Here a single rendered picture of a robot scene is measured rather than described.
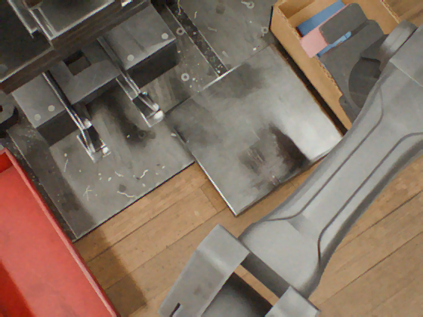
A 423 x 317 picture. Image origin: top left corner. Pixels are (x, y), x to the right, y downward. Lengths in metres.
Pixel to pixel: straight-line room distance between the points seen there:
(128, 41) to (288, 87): 0.21
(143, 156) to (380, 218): 0.31
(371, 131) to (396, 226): 0.45
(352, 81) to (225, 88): 0.29
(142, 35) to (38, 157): 0.21
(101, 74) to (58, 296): 0.27
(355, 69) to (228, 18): 0.35
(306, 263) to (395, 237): 0.49
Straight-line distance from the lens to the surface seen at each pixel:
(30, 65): 0.84
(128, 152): 1.04
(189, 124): 1.03
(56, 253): 1.02
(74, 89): 0.99
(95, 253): 1.02
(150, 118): 0.96
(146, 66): 1.02
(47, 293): 1.02
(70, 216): 1.03
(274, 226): 0.56
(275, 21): 1.06
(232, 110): 1.03
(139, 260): 1.01
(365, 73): 0.77
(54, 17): 0.81
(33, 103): 0.99
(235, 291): 0.61
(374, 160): 0.59
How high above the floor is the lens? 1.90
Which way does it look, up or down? 75 degrees down
